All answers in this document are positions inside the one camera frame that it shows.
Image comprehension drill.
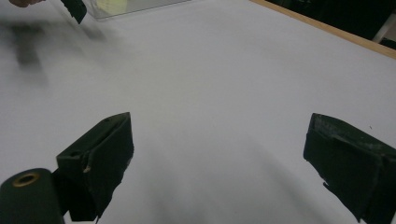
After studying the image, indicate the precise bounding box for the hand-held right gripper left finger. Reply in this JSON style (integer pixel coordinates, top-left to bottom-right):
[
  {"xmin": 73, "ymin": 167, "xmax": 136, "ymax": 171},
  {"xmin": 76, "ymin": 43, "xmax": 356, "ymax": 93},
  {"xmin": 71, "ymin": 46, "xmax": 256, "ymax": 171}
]
[{"xmin": 51, "ymin": 111, "xmax": 135, "ymax": 223}]

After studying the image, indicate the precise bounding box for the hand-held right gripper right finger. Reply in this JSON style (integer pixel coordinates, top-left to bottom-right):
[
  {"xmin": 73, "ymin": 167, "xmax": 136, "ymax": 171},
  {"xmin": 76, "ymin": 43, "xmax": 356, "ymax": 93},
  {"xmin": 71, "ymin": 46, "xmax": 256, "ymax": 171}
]
[{"xmin": 303, "ymin": 112, "xmax": 396, "ymax": 224}]

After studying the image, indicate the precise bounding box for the clear plastic container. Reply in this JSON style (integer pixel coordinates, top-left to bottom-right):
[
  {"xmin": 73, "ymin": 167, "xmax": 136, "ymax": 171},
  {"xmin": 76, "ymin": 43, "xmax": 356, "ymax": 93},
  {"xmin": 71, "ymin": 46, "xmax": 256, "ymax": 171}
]
[{"xmin": 49, "ymin": 0, "xmax": 191, "ymax": 21}]

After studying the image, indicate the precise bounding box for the white metal stand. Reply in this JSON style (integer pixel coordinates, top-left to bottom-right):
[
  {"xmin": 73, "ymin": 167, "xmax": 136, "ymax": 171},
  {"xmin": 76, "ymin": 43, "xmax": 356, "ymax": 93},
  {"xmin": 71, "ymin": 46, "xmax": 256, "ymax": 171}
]
[{"xmin": 372, "ymin": 11, "xmax": 396, "ymax": 44}]

